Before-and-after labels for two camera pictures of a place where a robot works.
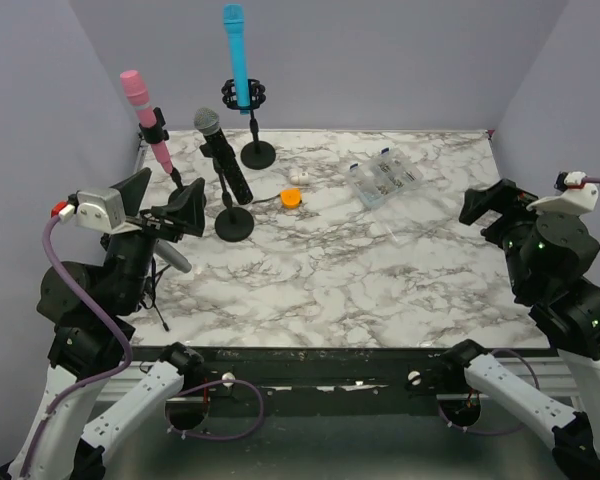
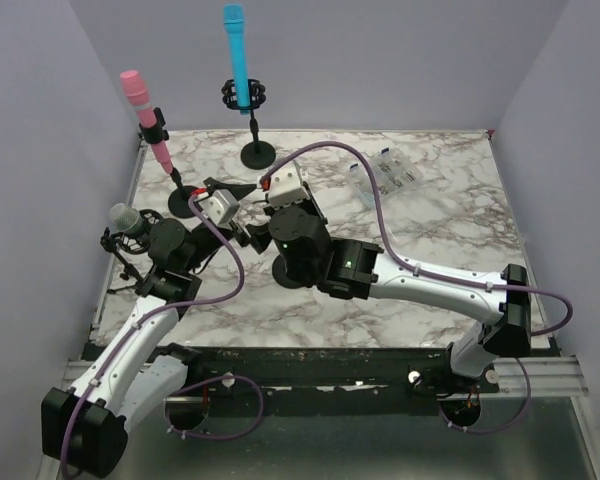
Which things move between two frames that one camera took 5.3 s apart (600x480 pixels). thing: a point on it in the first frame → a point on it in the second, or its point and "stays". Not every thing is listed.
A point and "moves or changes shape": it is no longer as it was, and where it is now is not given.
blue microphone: (234, 16) stays
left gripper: (188, 209) → (259, 237)
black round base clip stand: (232, 223) moves or changes shape
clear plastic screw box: (377, 180) stays
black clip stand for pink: (154, 132) stays
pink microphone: (137, 97) stays
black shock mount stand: (257, 154) stays
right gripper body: (516, 212) → (308, 207)
